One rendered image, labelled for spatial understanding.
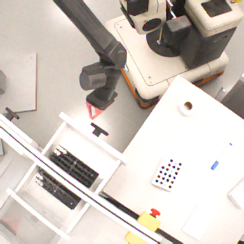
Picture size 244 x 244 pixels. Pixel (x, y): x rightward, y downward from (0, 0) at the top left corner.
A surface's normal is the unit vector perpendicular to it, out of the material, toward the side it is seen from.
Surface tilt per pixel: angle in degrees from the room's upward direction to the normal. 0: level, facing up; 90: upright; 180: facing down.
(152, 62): 0
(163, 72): 0
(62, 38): 0
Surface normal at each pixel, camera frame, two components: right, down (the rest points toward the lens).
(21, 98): 0.04, -0.26
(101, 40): 0.55, 0.37
